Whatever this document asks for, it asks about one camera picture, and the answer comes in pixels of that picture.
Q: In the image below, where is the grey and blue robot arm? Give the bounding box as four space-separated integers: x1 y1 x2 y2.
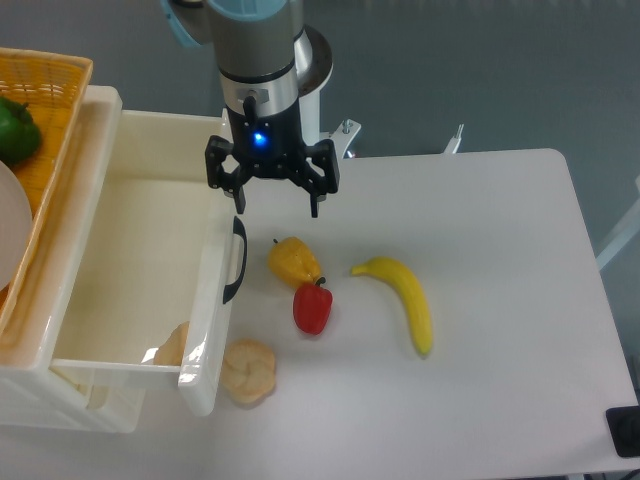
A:
161 1 339 217

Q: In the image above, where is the red bell pepper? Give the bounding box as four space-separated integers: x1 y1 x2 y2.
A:
293 277 333 336

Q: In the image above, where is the white plastic drawer cabinet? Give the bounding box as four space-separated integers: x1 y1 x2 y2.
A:
1 86 144 433

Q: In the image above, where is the bread roll in drawer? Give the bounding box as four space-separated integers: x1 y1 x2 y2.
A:
153 321 190 366

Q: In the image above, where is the green bell pepper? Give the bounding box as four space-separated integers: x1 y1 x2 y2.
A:
1 97 42 167

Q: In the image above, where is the orange woven basket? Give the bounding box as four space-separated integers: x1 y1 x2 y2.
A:
1 47 93 329

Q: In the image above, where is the yellow banana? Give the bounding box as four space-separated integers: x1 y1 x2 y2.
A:
350 256 433 357

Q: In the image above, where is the yellow bell pepper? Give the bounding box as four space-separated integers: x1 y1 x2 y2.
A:
267 237 322 289

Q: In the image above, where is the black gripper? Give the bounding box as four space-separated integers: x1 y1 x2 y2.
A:
205 95 340 218

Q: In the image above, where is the white round plate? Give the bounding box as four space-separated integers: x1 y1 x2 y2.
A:
0 163 32 289

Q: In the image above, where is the round bread roll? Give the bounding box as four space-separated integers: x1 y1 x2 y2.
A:
220 339 276 405

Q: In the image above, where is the black device at table corner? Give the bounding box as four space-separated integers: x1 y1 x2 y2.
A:
605 405 640 458

